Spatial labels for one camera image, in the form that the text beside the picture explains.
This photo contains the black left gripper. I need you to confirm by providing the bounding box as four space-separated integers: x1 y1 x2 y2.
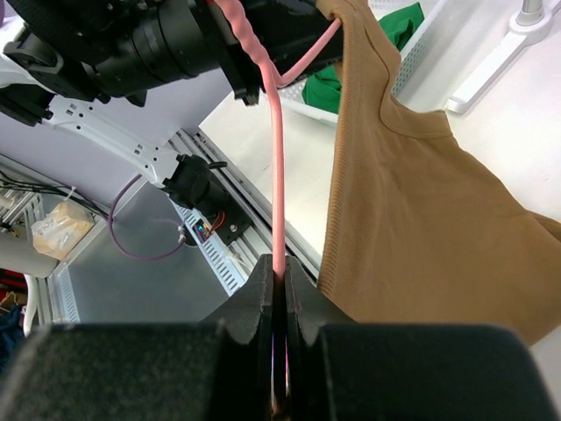
207 0 330 105

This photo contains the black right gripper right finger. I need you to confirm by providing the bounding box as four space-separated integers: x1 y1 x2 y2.
285 258 550 420

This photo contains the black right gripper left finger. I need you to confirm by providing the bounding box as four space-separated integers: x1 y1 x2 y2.
1 255 273 420

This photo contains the pink hanger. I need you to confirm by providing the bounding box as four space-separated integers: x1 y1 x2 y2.
214 0 343 275

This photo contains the green tank top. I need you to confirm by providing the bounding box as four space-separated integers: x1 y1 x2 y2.
302 1 425 114

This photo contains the brown tank top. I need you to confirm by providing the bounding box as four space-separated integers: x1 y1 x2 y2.
315 0 561 347

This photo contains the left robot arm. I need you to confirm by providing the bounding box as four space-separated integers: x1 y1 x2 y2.
1 1 343 216

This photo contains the white perforated plastic basket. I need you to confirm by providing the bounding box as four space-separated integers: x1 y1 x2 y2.
279 1 451 125

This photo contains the clear plastic bag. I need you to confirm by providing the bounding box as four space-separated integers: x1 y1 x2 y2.
32 201 95 260

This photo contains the silver and white clothes rack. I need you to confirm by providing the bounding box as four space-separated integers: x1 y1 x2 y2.
444 0 560 115

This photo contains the white slotted cable duct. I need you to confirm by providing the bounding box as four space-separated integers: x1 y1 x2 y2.
172 203 249 296

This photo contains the aluminium mounting rail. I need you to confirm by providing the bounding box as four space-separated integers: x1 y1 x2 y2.
169 129 320 282

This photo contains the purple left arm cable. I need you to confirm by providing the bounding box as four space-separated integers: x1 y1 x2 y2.
107 174 188 262

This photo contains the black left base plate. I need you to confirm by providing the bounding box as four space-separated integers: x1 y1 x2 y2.
211 197 252 246

